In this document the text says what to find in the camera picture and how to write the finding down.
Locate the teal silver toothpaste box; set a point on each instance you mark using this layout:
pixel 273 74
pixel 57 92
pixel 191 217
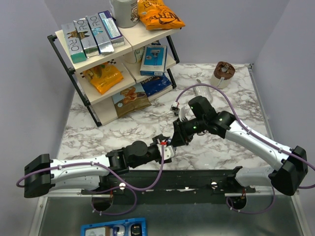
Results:
pixel 73 43

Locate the purple white box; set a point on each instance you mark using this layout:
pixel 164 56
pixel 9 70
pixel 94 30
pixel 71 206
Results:
pixel 112 30

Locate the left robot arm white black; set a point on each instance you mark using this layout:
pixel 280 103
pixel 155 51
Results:
pixel 45 174

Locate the dark blue chips bag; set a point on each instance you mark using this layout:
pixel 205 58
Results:
pixel 155 84

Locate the silver toothpaste box middle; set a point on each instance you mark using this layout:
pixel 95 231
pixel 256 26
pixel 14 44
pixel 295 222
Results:
pixel 86 37

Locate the brown white cup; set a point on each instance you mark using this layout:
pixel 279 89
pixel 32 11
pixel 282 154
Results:
pixel 222 75

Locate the grey white mug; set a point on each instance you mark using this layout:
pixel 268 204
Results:
pixel 125 12

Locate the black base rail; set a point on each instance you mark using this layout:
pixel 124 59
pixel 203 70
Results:
pixel 173 187

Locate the brown blue snack bag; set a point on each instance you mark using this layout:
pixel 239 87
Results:
pixel 130 99

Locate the white cup on shelf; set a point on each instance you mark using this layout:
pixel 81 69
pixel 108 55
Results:
pixel 135 56

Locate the blue plastic tray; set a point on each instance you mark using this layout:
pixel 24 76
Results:
pixel 126 227

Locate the orange snack bag middle shelf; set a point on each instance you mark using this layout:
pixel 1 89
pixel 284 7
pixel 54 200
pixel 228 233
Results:
pixel 103 77

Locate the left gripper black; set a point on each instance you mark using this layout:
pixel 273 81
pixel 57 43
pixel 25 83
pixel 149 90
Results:
pixel 159 139

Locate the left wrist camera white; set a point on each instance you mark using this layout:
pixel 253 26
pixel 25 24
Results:
pixel 168 152

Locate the orange chips bag top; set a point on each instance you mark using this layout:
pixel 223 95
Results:
pixel 155 15

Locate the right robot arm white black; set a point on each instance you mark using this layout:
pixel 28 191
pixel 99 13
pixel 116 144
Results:
pixel 287 167

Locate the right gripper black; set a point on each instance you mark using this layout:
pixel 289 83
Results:
pixel 180 136

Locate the black and cream shelf rack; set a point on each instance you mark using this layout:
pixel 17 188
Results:
pixel 101 106

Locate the blue razor box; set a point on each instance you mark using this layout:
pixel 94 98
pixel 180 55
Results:
pixel 153 60

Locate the silver glitter pouch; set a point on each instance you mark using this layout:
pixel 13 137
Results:
pixel 203 91

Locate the silver blue toothpaste box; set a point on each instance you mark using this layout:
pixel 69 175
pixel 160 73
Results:
pixel 100 34

